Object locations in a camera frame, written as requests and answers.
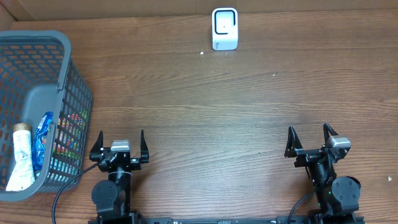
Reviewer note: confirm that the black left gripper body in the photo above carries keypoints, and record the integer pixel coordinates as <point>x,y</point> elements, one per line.
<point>134,165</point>

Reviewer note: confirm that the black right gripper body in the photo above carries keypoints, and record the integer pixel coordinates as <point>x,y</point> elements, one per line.
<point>306,157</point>

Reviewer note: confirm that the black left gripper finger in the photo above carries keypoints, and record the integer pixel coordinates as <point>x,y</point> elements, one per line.
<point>144,158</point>
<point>96,151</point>

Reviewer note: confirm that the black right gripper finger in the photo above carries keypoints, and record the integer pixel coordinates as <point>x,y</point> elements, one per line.
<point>329,134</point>
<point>293,147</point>

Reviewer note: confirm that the green Haribo gummy bag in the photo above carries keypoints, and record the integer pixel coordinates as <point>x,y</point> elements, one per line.
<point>69,144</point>

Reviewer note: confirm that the blue snack packet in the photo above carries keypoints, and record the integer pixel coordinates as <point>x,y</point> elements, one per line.
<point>40,140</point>

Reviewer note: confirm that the white tube with gold cap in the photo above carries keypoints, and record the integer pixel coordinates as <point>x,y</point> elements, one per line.
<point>22,176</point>

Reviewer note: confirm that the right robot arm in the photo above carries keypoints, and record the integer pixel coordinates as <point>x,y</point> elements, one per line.
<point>338,197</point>

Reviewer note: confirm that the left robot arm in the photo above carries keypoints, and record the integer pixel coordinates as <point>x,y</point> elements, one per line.
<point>112,196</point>

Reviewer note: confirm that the white barcode scanner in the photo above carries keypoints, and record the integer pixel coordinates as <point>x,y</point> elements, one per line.
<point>224,28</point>

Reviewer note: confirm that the grey plastic mesh basket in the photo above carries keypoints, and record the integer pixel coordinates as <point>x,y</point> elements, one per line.
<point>37,75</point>

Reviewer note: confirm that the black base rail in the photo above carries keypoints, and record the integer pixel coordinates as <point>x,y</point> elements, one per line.
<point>275,220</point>

